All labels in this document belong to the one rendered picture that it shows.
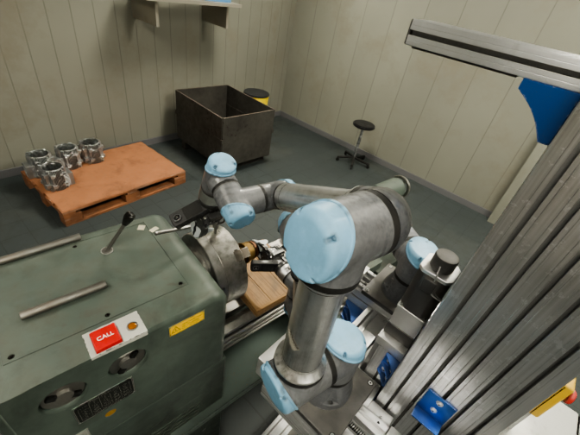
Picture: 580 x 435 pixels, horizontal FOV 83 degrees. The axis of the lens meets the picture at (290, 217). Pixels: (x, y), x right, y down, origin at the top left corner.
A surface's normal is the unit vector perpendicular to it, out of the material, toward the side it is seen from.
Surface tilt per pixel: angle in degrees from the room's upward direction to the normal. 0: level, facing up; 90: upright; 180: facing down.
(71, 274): 0
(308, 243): 82
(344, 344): 7
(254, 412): 0
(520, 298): 90
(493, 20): 90
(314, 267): 83
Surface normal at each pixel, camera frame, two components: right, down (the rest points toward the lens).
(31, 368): 0.16, -0.79
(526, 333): -0.66, 0.36
